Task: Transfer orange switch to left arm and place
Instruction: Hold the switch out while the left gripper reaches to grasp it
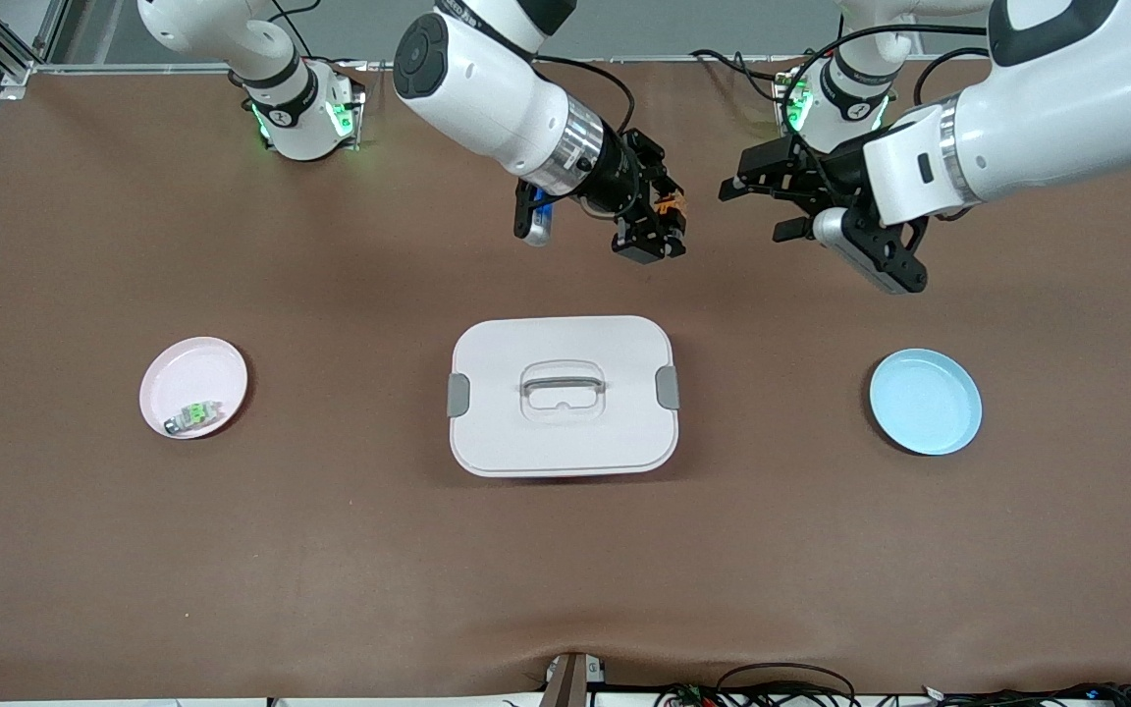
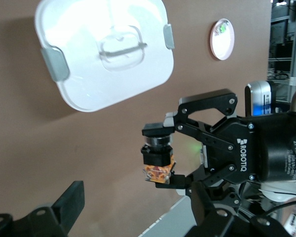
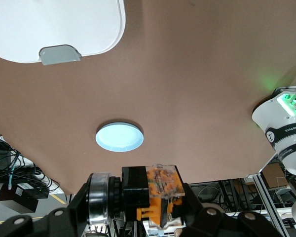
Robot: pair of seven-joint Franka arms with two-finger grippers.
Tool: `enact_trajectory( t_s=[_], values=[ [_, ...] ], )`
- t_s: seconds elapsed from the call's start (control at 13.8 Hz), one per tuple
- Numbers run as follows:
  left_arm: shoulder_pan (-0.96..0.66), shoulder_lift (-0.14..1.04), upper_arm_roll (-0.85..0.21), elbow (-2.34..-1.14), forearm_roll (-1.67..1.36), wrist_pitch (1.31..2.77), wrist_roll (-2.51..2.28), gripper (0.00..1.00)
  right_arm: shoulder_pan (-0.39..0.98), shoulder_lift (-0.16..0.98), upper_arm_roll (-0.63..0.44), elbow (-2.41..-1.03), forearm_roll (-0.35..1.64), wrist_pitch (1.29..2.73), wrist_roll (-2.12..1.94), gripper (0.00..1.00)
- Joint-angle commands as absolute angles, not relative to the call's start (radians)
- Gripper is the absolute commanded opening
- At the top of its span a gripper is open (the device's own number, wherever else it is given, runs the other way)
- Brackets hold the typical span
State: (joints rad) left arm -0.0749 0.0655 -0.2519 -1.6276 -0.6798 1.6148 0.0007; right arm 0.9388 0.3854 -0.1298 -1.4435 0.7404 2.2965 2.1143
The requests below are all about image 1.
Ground light blue round plate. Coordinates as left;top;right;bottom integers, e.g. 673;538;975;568
869;349;984;457

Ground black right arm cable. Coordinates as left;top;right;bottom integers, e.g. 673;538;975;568
536;54;638;134

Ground aluminium table edge rail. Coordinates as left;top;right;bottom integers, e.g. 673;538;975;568
0;51;994;91

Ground white lidded storage box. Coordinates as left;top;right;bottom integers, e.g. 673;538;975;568
447;315;681;479

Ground cable bundle at table edge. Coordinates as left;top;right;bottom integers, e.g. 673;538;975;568
659;663;1131;707

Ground brown table cover mat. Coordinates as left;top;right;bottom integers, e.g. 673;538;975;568
0;59;1131;703

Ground green electrical switch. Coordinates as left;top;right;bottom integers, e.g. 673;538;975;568
163;401;224;436

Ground pink round plate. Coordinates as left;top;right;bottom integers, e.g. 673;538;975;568
138;337;249;440

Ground black base power cables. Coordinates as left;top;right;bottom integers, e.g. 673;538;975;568
691;47;802;107

